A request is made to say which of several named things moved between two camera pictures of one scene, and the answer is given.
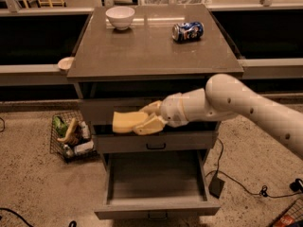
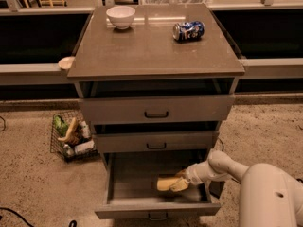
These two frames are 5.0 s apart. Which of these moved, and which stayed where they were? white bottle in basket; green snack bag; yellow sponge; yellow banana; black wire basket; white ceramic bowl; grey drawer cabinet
Moved: yellow sponge
Stayed: grey drawer cabinet; green snack bag; yellow banana; white ceramic bowl; white bottle in basket; black wire basket
